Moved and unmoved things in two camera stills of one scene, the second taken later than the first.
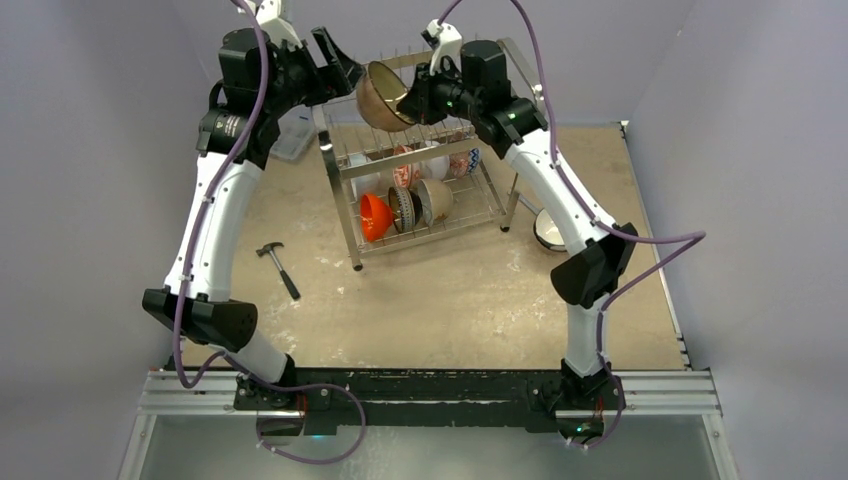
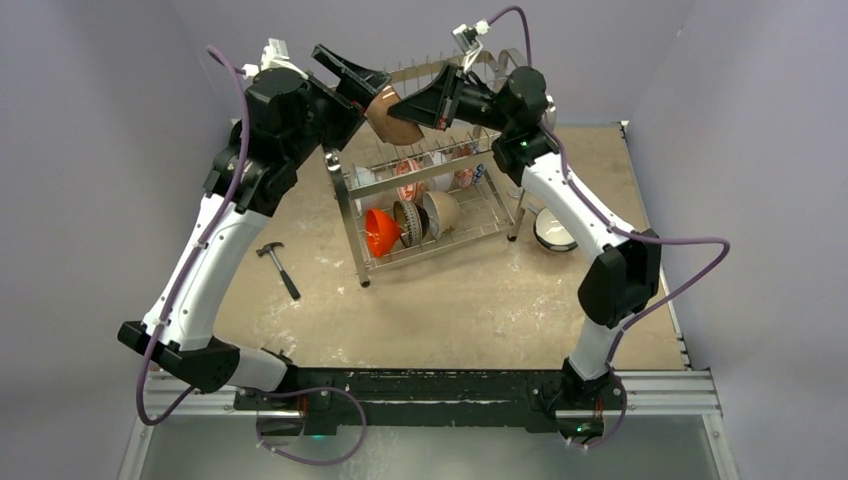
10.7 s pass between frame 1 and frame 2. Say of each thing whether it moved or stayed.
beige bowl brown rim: moved
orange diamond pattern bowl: moved
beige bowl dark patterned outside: moved
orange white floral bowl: moved
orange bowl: moved
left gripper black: moved
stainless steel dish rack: moved
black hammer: stayed
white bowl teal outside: stayed
